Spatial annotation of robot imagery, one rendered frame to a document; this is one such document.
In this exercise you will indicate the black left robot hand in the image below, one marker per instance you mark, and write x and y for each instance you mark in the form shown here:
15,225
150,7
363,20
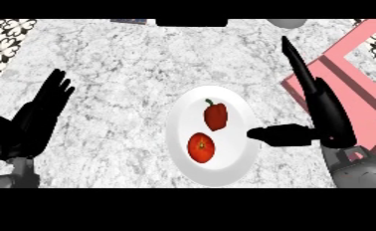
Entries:
37,115

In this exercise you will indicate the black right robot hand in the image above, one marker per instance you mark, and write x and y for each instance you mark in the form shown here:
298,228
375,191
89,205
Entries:
325,115

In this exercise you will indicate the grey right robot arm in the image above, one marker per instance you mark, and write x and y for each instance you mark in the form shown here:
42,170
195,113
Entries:
350,168

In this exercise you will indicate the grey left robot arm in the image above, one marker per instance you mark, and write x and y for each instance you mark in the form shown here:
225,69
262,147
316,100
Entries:
18,173

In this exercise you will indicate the pink cardboard box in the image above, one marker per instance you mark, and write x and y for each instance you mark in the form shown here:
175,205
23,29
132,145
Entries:
350,75

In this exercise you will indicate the red bell pepper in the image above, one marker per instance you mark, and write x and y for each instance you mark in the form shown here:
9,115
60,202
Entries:
216,115

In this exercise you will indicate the white oval plate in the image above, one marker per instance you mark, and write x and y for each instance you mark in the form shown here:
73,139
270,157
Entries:
213,135

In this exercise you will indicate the black and white patterned tile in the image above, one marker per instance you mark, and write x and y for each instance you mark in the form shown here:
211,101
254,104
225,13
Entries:
12,39

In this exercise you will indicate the red tomato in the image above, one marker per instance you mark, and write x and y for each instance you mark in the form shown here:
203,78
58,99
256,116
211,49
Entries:
201,147

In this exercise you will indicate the grey round bowl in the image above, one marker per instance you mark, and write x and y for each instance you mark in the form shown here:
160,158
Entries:
288,23

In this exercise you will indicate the dark blue flat object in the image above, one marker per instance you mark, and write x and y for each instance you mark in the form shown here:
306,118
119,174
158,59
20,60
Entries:
129,21

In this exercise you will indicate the black appliance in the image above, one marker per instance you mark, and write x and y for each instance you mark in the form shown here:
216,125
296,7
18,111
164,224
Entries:
192,22

